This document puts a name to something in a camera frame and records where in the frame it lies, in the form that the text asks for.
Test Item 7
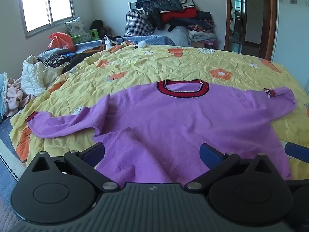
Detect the light blue cloth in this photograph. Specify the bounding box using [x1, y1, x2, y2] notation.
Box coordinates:
[0, 72, 9, 123]

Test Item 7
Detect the purple sweater with red collar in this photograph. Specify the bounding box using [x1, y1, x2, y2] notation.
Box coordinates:
[26, 78, 298, 184]

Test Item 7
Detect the dark brown cloth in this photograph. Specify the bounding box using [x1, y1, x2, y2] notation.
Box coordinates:
[62, 46, 105, 74]

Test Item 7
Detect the floral pillow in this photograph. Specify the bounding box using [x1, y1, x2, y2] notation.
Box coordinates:
[64, 17, 93, 43]

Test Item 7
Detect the orange plastic bag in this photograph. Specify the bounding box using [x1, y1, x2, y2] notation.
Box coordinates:
[48, 32, 76, 51]

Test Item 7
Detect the white quilted jacket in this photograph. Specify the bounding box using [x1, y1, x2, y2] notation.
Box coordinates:
[21, 55, 64, 96]

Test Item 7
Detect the dark brown bag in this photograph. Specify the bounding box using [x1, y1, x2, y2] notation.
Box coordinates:
[90, 20, 112, 38]

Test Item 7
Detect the red garment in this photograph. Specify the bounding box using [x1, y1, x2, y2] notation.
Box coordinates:
[160, 7, 198, 24]

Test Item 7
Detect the blue quilted mattress cover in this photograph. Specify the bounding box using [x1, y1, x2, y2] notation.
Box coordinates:
[0, 35, 176, 232]

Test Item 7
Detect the white wardrobe with flower stickers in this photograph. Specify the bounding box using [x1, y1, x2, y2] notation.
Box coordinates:
[271, 0, 309, 66]

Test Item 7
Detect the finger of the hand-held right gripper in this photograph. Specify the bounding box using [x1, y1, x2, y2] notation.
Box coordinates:
[284, 142, 309, 163]

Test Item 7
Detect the pink cloth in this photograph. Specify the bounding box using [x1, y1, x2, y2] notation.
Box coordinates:
[5, 78, 35, 118]

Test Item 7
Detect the wooden door frame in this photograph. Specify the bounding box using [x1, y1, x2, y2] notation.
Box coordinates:
[224, 0, 278, 61]

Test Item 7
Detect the light grey bundle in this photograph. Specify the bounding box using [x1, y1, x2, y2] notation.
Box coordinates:
[154, 25, 192, 47]

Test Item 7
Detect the yellow floral carrot bedsheet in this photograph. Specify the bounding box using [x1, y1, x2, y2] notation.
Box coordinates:
[10, 44, 309, 182]

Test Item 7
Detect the black white zigzag cloth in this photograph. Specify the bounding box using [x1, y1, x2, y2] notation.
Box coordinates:
[37, 53, 71, 68]

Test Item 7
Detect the houndstooth bag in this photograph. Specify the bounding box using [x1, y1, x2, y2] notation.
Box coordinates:
[124, 10, 155, 37]

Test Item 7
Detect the window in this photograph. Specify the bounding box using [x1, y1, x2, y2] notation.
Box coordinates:
[19, 0, 75, 39]

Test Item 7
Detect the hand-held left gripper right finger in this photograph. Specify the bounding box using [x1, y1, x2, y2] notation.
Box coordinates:
[184, 143, 277, 191]

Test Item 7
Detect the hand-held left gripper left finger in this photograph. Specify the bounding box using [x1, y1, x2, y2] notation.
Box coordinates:
[31, 142, 120, 192]

